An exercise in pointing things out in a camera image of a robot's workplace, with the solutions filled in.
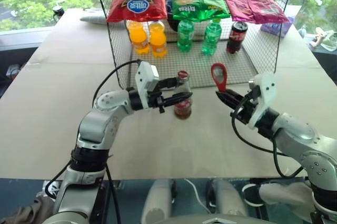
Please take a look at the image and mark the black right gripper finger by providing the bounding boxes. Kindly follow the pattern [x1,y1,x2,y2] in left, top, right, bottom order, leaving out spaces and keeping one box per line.
[215,90,243,99]
[216,95,242,109]

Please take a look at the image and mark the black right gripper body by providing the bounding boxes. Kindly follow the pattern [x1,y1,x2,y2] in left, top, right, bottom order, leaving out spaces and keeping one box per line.
[230,87,262,125]

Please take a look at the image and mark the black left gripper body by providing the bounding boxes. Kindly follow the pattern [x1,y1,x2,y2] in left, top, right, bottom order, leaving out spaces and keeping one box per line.
[145,78,172,115]

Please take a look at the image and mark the glass bottle with red label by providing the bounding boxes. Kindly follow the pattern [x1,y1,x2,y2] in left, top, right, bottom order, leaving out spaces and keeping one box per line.
[173,70,193,120]

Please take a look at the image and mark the red bottle opener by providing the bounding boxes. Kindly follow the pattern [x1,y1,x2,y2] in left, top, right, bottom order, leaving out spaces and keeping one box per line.
[210,62,229,93]

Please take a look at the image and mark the orange soda bottle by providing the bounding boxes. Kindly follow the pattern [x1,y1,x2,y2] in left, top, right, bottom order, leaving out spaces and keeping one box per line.
[126,20,150,55]
[147,19,169,58]

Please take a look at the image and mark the green soda bottle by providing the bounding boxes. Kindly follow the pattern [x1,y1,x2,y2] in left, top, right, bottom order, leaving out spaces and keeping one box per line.
[202,19,222,56]
[176,19,195,53]

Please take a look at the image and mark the black cola can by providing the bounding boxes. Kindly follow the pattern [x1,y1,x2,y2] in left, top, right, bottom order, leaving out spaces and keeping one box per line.
[226,20,249,55]

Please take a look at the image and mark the green chip bag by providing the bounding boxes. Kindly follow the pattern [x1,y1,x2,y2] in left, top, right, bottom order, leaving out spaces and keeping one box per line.
[170,0,231,22]

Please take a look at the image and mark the purple tissue box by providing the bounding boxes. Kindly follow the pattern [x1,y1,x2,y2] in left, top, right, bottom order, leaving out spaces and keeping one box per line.
[260,16,294,38]

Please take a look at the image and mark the red chip bag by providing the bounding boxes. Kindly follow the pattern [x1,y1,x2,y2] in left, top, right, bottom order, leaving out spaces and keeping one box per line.
[106,0,169,23]

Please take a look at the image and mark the magenta chip bag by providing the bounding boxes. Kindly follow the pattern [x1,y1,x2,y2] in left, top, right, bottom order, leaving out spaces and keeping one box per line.
[220,0,290,24]

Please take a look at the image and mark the white trouser leg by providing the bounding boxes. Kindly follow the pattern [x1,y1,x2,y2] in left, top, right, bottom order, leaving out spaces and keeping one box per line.
[259,181,314,207]

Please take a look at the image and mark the silver rounded robot leg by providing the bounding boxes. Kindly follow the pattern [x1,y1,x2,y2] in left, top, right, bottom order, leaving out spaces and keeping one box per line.
[141,179,175,224]
[210,179,249,224]

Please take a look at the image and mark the grey folded cloth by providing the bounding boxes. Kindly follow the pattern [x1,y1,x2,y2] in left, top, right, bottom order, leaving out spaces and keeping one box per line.
[80,13,109,25]

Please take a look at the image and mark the bystander in pale clothes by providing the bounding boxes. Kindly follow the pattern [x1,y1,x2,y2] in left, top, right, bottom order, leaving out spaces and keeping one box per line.
[309,27,337,52]

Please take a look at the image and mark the small black device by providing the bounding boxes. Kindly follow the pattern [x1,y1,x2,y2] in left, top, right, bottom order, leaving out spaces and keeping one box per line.
[52,5,65,22]

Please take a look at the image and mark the black wire mesh rack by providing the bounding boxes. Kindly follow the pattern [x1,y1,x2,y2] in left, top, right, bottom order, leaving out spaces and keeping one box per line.
[91,0,300,91]

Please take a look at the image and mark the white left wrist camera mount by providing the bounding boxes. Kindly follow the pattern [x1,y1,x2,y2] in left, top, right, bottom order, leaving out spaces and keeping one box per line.
[134,60,160,109]

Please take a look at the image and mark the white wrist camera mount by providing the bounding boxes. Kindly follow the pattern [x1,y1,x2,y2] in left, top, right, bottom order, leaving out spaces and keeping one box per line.
[247,72,277,130]
[134,60,160,109]

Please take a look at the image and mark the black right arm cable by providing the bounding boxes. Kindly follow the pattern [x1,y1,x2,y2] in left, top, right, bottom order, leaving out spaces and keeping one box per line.
[231,95,306,179]

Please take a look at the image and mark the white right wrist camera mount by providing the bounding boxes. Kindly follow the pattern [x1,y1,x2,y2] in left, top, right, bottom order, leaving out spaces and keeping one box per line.
[247,72,277,130]

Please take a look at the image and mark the thin white cable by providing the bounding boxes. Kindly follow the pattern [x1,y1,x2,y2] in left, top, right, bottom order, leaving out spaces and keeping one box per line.
[183,178,212,215]

